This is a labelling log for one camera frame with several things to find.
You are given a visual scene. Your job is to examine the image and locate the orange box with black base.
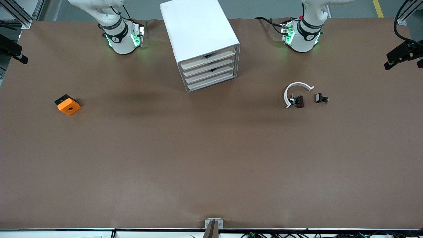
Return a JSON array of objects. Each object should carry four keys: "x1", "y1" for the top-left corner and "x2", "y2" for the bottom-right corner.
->
[{"x1": 55, "y1": 94, "x2": 82, "y2": 116}]

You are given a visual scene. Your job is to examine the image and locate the brown table mat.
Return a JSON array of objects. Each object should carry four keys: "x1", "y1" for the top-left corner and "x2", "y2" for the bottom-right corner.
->
[{"x1": 0, "y1": 17, "x2": 423, "y2": 230}]

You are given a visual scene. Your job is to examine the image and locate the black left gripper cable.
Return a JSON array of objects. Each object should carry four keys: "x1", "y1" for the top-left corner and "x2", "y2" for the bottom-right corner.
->
[{"x1": 393, "y1": 0, "x2": 415, "y2": 45}]

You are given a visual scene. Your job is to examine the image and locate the aluminium frame strut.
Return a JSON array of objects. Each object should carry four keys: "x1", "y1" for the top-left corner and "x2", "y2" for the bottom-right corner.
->
[
  {"x1": 0, "y1": 0, "x2": 45, "y2": 29},
  {"x1": 396, "y1": 0, "x2": 423, "y2": 26}
]

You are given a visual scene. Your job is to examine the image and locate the white half-ring clamp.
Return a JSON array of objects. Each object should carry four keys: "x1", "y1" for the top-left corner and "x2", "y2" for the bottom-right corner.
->
[{"x1": 284, "y1": 82, "x2": 315, "y2": 109}]

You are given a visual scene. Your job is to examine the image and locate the black base cable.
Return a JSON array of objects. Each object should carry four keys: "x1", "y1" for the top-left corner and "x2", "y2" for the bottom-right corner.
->
[{"x1": 255, "y1": 16, "x2": 288, "y2": 33}]

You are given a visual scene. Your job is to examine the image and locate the table edge rail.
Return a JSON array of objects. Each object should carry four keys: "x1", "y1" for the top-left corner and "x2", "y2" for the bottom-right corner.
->
[{"x1": 0, "y1": 227, "x2": 423, "y2": 238}]

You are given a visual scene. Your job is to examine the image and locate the black cable bundle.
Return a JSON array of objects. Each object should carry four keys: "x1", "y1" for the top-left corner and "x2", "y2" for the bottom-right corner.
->
[{"x1": 241, "y1": 231, "x2": 423, "y2": 238}]

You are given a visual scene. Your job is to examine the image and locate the camera mount post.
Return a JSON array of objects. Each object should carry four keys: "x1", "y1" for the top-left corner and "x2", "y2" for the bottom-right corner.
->
[{"x1": 203, "y1": 218, "x2": 224, "y2": 238}]

